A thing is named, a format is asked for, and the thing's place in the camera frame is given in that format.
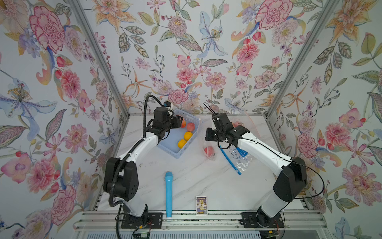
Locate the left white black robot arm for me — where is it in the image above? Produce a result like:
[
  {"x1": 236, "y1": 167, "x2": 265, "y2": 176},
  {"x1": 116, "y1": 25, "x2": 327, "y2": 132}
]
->
[{"x1": 103, "y1": 95, "x2": 183, "y2": 227}]

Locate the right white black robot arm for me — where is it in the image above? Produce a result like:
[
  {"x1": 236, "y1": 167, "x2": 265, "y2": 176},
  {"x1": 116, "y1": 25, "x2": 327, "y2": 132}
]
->
[{"x1": 205, "y1": 113, "x2": 308, "y2": 228}]

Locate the yellow peach front centre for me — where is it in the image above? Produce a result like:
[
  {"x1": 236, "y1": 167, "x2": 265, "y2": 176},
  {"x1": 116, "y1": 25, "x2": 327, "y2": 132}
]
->
[{"x1": 184, "y1": 131, "x2": 193, "y2": 141}]

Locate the clear blue zip-top bag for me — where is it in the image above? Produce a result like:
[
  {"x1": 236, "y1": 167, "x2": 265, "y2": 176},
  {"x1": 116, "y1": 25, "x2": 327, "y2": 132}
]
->
[{"x1": 220, "y1": 146, "x2": 253, "y2": 175}]

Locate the blue perforated plastic basket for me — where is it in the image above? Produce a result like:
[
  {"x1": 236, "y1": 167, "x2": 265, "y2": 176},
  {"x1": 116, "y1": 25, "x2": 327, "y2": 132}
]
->
[{"x1": 157, "y1": 109, "x2": 200, "y2": 159}]

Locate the light blue toy microphone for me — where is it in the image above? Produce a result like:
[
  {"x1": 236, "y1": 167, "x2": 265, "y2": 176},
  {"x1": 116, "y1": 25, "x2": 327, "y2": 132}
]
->
[{"x1": 165, "y1": 172, "x2": 173, "y2": 218}]

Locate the small purple card box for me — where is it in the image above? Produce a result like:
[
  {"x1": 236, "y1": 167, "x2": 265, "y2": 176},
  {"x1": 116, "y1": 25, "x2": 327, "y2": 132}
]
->
[{"x1": 196, "y1": 196, "x2": 208, "y2": 216}]

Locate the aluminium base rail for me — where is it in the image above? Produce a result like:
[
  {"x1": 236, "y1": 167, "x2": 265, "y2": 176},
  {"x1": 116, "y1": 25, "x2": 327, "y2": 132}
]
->
[{"x1": 73, "y1": 210, "x2": 327, "y2": 232}]

